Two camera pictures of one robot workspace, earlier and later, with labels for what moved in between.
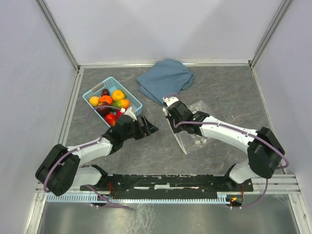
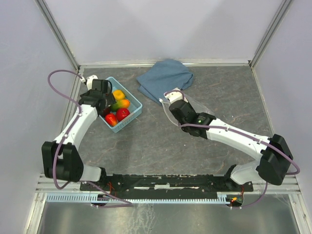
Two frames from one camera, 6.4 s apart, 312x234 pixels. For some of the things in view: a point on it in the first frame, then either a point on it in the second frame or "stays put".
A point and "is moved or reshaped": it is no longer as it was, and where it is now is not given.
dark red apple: [103, 111] stays put
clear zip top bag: [190, 141] is moved or reshaped
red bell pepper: [110, 118] stays put
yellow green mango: [118, 95] stays put
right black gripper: [171, 120] stays put
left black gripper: [147, 129] to [109, 98]
